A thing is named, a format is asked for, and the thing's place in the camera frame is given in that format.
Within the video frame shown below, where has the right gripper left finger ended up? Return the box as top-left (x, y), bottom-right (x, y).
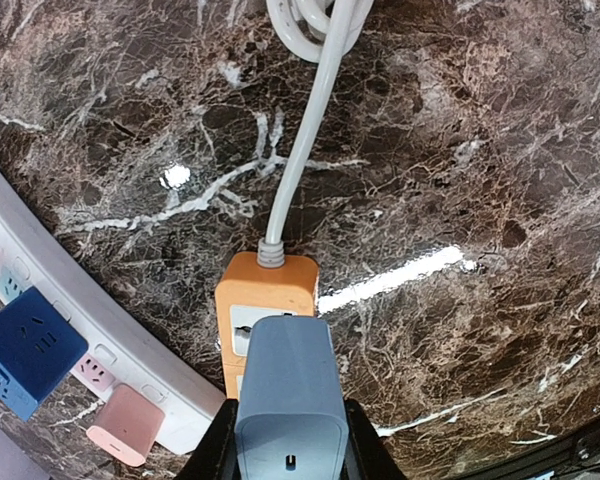
top-left (174, 399), bottom-right (240, 480)

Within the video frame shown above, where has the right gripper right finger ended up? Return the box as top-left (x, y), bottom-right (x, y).
top-left (342, 399), bottom-right (406, 480)

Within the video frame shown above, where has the light blue plug adapter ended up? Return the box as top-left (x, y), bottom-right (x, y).
top-left (234, 315), bottom-right (349, 479)

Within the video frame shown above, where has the pink plug adapter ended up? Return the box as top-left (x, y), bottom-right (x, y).
top-left (86, 384), bottom-right (165, 467)

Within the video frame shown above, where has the white multicolour power strip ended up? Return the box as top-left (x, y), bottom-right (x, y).
top-left (0, 173), bottom-right (225, 455)

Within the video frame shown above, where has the orange power strip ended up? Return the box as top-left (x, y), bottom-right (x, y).
top-left (215, 252), bottom-right (319, 399)

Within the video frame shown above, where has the blue cube socket adapter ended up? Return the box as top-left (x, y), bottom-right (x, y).
top-left (0, 287), bottom-right (88, 422)

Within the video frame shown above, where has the white orange strip cable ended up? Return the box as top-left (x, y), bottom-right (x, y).
top-left (257, 0), bottom-right (376, 269)

